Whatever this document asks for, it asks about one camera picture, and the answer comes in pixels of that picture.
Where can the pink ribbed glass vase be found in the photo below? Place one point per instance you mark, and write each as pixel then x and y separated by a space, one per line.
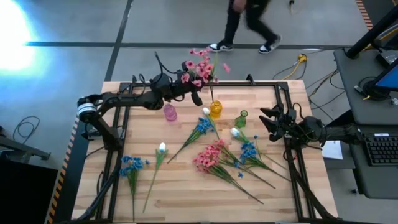
pixel 170 112

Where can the person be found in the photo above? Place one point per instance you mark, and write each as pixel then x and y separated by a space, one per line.
pixel 236 25

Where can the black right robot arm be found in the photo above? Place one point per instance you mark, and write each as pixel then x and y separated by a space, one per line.
pixel 339 132

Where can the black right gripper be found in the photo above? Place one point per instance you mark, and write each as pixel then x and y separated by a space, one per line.
pixel 290 126

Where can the grey desk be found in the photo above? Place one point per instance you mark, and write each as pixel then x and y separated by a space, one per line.
pixel 376 183
pixel 351 93

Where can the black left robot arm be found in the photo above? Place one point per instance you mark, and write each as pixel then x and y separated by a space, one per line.
pixel 130 101

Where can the black platform with hazard stripes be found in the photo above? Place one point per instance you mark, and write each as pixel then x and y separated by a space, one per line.
pixel 70 186

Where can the black keyboard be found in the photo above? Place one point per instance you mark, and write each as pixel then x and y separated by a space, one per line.
pixel 382 151

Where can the computer monitor blue screen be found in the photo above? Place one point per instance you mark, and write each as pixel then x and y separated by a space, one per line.
pixel 390 79

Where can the blue artificial flower bunch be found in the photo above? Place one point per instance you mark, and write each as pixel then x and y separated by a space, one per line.
pixel 133 163
pixel 203 126
pixel 248 153

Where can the green glass vase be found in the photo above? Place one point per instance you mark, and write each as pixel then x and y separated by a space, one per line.
pixel 240 122

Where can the yellow glass vase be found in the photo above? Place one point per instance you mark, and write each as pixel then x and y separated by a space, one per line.
pixel 216 109

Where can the black aluminium table frame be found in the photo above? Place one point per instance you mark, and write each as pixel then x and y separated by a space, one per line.
pixel 264 84

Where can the black monitor base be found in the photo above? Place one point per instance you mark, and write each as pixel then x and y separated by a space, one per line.
pixel 374 91

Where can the black cabinet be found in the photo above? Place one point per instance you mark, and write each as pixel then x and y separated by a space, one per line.
pixel 25 193

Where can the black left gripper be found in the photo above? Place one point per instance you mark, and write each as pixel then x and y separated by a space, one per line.
pixel 183 87

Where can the grey stand leg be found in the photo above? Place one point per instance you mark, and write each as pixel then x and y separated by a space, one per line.
pixel 21 151

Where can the white artificial tulip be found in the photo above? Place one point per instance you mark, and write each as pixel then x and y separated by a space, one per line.
pixel 162 147
pixel 234 132
pixel 206 111

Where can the white paper sheet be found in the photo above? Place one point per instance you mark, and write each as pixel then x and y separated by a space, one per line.
pixel 332 151

